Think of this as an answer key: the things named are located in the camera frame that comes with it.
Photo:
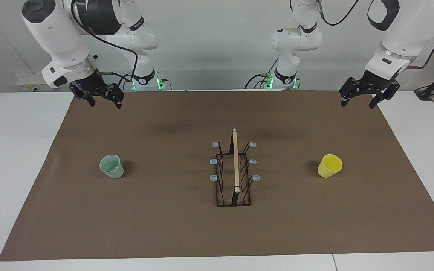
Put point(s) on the yellow plastic cup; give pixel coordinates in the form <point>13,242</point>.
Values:
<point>327,169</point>

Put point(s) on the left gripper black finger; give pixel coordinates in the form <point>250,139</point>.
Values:
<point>352,87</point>
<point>384,96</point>

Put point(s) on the brown table mat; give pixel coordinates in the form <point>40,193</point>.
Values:
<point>164,226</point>

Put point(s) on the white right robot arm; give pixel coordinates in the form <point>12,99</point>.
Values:
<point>58,34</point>

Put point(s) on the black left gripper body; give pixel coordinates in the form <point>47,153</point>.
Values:
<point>379,82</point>

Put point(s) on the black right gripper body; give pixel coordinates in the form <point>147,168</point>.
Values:
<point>92,82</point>

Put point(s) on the pale green plastic cup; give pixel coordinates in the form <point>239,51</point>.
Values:
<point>113,171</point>

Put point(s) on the white power strip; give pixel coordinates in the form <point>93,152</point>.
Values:
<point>32,81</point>

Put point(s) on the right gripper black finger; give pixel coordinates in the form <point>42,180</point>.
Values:
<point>115,92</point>
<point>81,92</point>

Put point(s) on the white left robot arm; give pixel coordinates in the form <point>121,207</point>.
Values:
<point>401,34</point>

